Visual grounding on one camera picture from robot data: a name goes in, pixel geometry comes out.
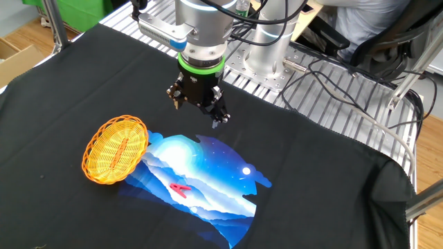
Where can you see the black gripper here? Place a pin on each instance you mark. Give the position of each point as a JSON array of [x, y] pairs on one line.
[[200, 86]]

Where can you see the red plastic clamp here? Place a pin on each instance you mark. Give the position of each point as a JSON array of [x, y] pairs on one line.
[[180, 189]]

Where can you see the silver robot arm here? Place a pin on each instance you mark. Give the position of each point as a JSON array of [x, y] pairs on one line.
[[207, 20]]

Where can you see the orange yellow woven basket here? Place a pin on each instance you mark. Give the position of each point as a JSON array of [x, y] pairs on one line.
[[116, 148]]

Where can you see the clear plastic bottle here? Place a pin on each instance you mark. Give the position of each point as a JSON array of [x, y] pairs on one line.
[[242, 7]]

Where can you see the tan wooden board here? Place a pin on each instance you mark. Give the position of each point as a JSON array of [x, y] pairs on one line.
[[304, 20]]

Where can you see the brown cardboard box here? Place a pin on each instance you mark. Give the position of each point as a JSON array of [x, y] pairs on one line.
[[17, 64]]

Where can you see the black office chair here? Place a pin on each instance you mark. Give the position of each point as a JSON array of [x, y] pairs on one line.
[[387, 52]]

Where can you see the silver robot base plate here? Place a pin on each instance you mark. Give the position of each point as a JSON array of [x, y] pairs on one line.
[[239, 71]]

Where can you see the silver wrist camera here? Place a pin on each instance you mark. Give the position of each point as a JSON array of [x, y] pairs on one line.
[[162, 32]]

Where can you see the aluminium frame post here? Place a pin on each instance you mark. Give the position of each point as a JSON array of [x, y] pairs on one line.
[[412, 72], [57, 27], [425, 200]]

